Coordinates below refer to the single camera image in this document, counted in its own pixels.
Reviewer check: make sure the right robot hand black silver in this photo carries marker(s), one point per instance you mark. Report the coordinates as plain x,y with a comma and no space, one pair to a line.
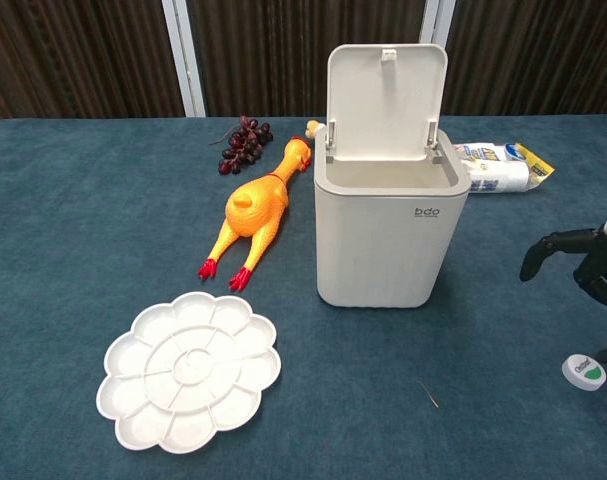
558,240

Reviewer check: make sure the small white green-label container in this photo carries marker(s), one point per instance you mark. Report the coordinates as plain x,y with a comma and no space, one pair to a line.
584,372

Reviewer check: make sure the beige lidded trash bin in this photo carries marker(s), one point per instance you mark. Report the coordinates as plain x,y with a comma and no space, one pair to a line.
383,240

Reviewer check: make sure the white blue yellow snack bag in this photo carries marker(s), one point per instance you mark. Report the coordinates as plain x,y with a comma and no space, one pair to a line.
498,172

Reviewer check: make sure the dark brown slatted partition panel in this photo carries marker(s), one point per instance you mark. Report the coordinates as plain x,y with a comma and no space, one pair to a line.
73,55
533,55
263,55

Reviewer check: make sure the thin wooden toothpick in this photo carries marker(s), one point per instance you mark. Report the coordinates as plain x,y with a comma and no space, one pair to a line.
428,394

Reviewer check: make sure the small cream toy behind bin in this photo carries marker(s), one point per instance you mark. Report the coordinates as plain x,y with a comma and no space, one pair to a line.
314,129

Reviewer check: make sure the yellow rubber chicken toy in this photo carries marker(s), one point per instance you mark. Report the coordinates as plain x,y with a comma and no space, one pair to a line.
258,205

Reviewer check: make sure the dark purple grape bunch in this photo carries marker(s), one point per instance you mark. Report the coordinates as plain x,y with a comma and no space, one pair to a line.
245,145

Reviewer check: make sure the white flower-shaped paint palette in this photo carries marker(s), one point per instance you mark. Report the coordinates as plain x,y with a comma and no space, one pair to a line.
188,365

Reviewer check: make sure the blue felt table cover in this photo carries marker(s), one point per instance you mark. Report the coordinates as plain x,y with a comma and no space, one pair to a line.
58,225

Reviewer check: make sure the white partition post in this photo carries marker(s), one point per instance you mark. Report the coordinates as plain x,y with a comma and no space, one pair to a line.
185,60
438,22

